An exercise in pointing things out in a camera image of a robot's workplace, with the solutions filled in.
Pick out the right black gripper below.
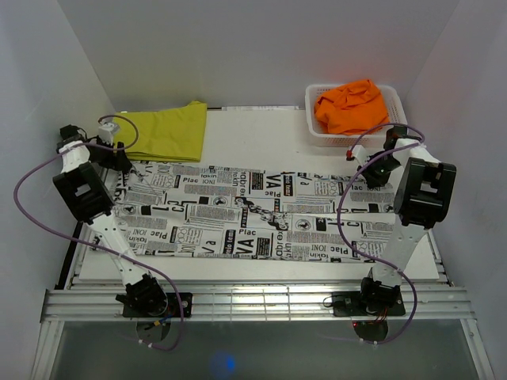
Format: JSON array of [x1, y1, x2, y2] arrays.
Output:
[[357, 155, 402, 189]]

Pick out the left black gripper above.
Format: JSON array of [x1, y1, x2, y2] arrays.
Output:
[[88, 136, 132, 172]]

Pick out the newspaper print trousers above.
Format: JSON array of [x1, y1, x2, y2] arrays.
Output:
[[105, 161, 395, 263]]

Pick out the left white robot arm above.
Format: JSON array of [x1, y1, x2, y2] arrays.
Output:
[[53, 123, 168, 317]]

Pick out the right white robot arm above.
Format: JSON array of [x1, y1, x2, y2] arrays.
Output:
[[352, 123, 457, 314]]

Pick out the folded yellow-green trousers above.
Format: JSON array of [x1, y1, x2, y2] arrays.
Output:
[[112, 101, 208, 162]]

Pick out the orange trousers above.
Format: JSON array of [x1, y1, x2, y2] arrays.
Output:
[[314, 79, 390, 135]]

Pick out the white plastic basket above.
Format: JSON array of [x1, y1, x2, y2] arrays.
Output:
[[305, 83, 407, 148]]

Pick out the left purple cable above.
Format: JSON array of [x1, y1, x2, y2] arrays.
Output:
[[13, 114, 187, 352]]

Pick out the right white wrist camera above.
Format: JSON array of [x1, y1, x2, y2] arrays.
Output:
[[345, 144, 370, 165]]

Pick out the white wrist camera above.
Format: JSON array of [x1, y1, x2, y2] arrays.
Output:
[[345, 144, 370, 165], [98, 122, 120, 146]]

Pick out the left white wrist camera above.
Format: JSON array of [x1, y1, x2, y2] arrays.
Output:
[[98, 122, 120, 146]]

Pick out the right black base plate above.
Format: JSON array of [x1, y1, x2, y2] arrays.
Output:
[[322, 291, 406, 317]]

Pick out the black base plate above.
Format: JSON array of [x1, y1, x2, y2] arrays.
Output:
[[114, 291, 194, 320], [322, 291, 406, 317]]

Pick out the aluminium rail frame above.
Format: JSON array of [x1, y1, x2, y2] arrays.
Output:
[[32, 158, 496, 380]]

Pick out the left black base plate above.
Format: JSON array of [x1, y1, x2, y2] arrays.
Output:
[[114, 291, 194, 320]]

